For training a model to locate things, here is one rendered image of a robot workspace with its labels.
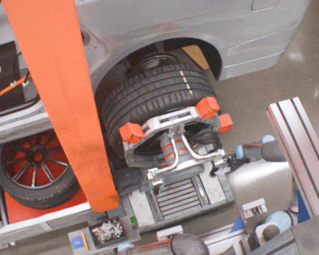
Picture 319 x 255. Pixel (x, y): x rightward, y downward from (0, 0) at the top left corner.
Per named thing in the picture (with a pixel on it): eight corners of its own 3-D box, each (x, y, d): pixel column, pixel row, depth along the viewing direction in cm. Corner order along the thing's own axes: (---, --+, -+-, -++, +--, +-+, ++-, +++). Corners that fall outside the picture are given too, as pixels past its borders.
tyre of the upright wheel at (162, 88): (96, 135, 255) (191, 116, 276) (107, 169, 245) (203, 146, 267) (106, 73, 199) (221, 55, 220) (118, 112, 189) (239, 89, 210)
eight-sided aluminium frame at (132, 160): (208, 141, 256) (222, 97, 207) (211, 150, 253) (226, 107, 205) (125, 166, 247) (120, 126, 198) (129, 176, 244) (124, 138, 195)
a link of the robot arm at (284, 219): (257, 220, 199) (265, 214, 187) (281, 212, 201) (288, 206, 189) (265, 241, 194) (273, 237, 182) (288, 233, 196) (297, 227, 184)
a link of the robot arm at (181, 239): (194, 224, 141) (110, 244, 172) (195, 253, 136) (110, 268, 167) (213, 227, 148) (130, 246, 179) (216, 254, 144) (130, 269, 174)
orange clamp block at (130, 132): (140, 124, 205) (127, 121, 199) (144, 137, 202) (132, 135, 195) (131, 130, 209) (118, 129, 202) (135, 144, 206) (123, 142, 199)
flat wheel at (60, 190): (59, 108, 298) (53, 93, 277) (106, 177, 276) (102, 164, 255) (-12, 154, 280) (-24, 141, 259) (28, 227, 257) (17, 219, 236)
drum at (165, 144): (180, 136, 235) (182, 125, 222) (193, 169, 226) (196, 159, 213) (157, 143, 232) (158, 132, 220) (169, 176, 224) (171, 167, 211)
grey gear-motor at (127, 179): (127, 145, 308) (125, 124, 276) (144, 195, 290) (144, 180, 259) (104, 152, 305) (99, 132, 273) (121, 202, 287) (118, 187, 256)
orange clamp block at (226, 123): (212, 122, 235) (226, 118, 237) (217, 134, 232) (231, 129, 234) (214, 116, 229) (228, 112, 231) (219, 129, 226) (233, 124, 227)
